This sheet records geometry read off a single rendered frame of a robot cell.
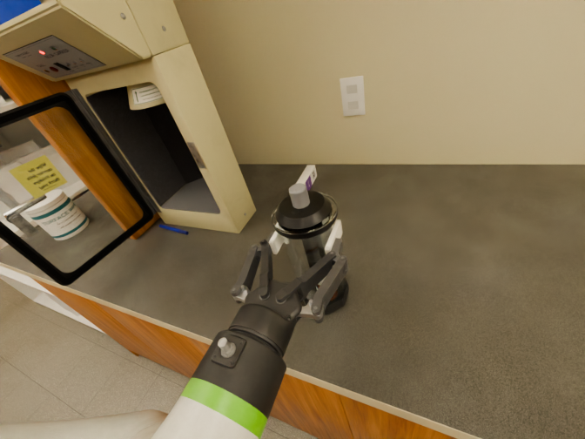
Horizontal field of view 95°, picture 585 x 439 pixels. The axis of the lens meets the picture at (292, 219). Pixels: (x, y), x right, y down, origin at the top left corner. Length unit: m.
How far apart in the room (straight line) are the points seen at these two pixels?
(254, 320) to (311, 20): 0.80
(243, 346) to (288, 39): 0.84
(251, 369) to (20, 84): 0.82
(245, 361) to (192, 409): 0.06
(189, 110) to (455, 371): 0.70
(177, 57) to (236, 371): 0.60
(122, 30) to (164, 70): 0.09
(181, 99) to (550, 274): 0.81
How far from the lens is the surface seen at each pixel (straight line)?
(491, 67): 0.91
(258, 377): 0.31
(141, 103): 0.77
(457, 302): 0.61
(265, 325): 0.33
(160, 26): 0.69
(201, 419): 0.30
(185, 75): 0.70
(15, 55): 0.82
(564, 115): 0.99
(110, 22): 0.62
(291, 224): 0.40
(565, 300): 0.67
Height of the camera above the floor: 1.44
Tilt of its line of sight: 39 degrees down
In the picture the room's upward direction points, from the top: 17 degrees counter-clockwise
